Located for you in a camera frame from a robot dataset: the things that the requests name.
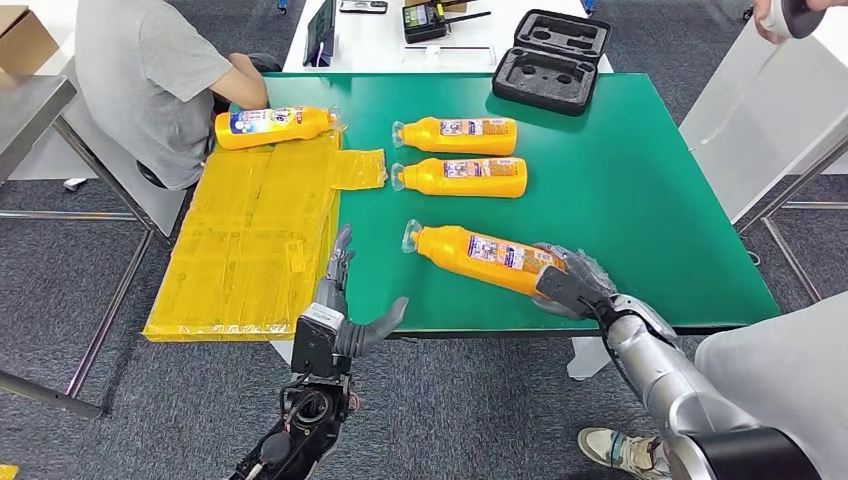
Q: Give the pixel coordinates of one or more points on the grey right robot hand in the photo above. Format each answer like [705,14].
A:
[590,268]

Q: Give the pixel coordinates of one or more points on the person's hand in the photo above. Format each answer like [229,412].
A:
[763,20]

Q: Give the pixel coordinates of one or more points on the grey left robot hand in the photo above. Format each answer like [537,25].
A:
[334,298]

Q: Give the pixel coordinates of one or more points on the white handheld controller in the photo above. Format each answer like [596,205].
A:
[788,20]

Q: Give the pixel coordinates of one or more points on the orange detergent bottle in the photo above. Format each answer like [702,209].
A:
[278,129]
[464,182]
[457,141]
[464,255]

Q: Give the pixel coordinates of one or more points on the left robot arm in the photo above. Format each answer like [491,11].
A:
[311,417]

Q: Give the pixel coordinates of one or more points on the seated person's forearm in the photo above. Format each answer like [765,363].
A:
[242,83]

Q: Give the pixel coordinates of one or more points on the white table leg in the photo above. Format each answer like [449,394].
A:
[590,358]
[281,351]

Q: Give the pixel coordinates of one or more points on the yellow plastic sheet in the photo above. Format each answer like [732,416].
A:
[232,265]

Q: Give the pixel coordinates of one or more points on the white table with metal legs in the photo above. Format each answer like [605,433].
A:
[748,159]

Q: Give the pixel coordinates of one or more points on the white sneaker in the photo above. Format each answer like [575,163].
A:
[623,454]

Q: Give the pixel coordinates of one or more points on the black foam case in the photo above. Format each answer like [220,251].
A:
[550,63]

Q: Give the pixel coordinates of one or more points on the black stool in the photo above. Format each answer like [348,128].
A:
[149,175]

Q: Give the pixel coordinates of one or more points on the standing person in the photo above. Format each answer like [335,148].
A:
[782,397]

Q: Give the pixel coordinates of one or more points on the white flat strip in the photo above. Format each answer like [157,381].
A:
[450,54]

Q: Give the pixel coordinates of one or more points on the black tablet on stand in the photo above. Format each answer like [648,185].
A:
[319,30]

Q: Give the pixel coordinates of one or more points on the seated person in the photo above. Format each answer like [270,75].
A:
[146,86]

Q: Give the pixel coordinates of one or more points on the small white scrap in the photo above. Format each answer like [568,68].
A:
[74,183]

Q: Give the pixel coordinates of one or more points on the black radio with antenna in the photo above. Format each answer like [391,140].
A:
[424,20]

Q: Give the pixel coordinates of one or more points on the small cardboard box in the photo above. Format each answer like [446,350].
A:
[456,5]

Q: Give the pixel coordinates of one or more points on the grey metal table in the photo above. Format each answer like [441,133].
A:
[26,112]

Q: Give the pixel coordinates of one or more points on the small yellow scrap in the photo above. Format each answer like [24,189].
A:
[8,473]

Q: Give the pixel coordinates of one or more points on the large cardboard box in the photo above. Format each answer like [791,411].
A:
[23,40]

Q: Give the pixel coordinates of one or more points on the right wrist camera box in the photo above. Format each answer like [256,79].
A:
[563,288]

